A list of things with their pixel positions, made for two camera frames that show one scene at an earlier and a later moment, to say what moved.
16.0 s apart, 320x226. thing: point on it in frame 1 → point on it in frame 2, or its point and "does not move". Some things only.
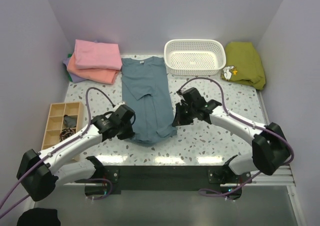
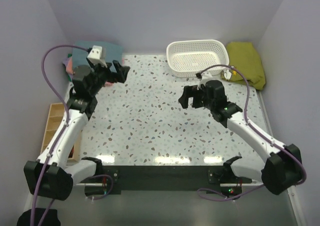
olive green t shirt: (244, 64) does not move
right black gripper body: (189, 111) → (208, 103)
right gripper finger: (189, 120) → (199, 97)
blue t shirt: (148, 95) → (113, 52)
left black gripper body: (126, 131) → (100, 72)
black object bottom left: (39, 217) does not move
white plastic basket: (193, 57) does not move
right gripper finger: (180, 109) → (188, 91)
